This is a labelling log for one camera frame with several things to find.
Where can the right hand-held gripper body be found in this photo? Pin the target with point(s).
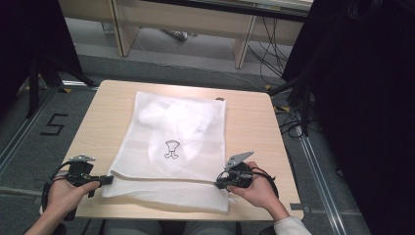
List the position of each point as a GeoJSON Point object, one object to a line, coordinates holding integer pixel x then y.
{"type": "Point", "coordinates": [239, 173]}

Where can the white garment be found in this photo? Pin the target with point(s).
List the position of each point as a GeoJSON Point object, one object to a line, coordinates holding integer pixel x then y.
{"type": "Point", "coordinates": [176, 122]}

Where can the black tripod stand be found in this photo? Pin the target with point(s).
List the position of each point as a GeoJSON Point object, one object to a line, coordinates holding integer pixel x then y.
{"type": "Point", "coordinates": [36, 81]}
{"type": "Point", "coordinates": [305, 98]}

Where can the grey power strip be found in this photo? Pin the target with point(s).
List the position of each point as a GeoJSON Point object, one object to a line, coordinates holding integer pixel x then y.
{"type": "Point", "coordinates": [177, 34]}

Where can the grey tape strip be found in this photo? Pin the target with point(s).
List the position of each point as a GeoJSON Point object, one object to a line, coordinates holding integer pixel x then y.
{"type": "Point", "coordinates": [297, 206]}

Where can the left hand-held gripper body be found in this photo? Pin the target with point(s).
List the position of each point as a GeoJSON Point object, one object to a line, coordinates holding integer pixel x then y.
{"type": "Point", "coordinates": [80, 169]}

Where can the white mesh laundry bag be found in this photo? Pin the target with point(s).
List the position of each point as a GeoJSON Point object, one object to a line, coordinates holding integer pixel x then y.
{"type": "Point", "coordinates": [176, 196]}

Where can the metal floor rail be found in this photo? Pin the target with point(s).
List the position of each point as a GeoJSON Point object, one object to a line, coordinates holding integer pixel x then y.
{"type": "Point", "coordinates": [321, 182]}
{"type": "Point", "coordinates": [19, 133]}

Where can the person's left hand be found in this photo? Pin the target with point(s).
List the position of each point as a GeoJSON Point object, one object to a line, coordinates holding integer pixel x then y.
{"type": "Point", "coordinates": [63, 199]}

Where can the person's right hand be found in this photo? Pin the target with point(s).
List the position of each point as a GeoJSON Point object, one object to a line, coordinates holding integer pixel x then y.
{"type": "Point", "coordinates": [261, 192]}

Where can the person's legs, grey trousers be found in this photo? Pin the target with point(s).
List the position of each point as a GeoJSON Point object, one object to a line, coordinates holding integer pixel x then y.
{"type": "Point", "coordinates": [137, 227]}

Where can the black curtain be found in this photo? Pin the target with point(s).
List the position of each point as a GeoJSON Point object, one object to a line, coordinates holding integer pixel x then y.
{"type": "Point", "coordinates": [368, 114]}
{"type": "Point", "coordinates": [29, 32]}

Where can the light wooden desk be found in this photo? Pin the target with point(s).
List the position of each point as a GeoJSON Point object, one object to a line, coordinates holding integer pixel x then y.
{"type": "Point", "coordinates": [182, 16]}

